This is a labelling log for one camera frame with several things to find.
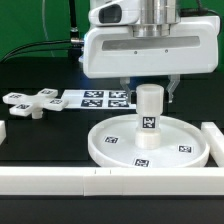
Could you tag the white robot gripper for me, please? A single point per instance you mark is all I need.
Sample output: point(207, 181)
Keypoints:
point(191, 47)

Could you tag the white round table top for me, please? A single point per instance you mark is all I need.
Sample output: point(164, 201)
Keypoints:
point(118, 142)

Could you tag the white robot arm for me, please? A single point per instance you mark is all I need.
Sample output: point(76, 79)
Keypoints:
point(147, 18)

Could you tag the white marker plate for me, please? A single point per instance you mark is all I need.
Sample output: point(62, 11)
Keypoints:
point(97, 99)

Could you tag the white right fence bar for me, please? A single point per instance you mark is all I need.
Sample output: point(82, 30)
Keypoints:
point(215, 139)

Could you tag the white fence bar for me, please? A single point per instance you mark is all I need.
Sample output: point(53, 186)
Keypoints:
point(111, 181)
point(2, 131)
point(215, 139)

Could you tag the white cross-shaped table base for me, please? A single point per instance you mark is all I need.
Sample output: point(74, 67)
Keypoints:
point(25, 105)

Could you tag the white left fence bar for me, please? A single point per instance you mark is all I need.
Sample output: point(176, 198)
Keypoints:
point(2, 131)

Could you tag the white front fence bar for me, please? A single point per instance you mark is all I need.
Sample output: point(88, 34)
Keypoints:
point(111, 181)

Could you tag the black vertical cable connector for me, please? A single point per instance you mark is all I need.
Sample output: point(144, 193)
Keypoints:
point(74, 32)

